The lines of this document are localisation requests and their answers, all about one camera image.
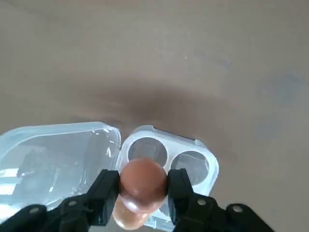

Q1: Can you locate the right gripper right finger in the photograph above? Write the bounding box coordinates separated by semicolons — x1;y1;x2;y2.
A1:
165;168;289;232

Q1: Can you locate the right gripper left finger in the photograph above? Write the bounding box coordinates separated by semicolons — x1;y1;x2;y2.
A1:
0;169;121;232

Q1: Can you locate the brown egg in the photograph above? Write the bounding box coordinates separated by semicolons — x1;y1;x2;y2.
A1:
112;193;157;230
120;158;168;211

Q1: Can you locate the transparent four-slot egg tray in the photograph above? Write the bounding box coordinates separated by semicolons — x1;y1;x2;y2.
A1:
0;121;220;230

